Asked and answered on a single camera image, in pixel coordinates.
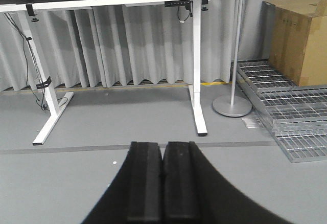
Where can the grey pleated curtain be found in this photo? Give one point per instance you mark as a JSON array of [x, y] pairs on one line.
[[119, 44]]

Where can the upper steel floor grating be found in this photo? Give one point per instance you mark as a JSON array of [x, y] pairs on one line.
[[262, 77]]

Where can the black pegboard clamp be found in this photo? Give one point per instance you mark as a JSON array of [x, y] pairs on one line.
[[31, 12], [204, 4]]

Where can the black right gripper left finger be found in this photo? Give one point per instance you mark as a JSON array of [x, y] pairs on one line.
[[134, 195]]

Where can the black right pegboard clamp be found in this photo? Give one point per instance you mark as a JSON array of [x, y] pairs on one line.
[[204, 4]]

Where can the grey floor lamp stand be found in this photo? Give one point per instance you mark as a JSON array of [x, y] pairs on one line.
[[233, 105]]

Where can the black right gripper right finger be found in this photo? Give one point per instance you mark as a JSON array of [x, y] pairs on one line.
[[196, 192]]

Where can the white standing desk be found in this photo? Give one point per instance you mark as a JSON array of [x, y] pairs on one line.
[[194, 88]]

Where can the steel floor grating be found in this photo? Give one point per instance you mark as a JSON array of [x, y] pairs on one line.
[[295, 118], [262, 77]]

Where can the brown cardboard box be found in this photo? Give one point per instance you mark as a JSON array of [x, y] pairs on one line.
[[298, 47]]

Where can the lower steel floor grating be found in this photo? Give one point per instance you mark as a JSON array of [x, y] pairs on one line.
[[295, 118]]

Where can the black left pegboard clamp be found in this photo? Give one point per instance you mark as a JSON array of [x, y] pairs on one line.
[[31, 12]]

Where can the black desk control box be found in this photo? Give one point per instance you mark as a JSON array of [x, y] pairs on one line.
[[179, 3]]

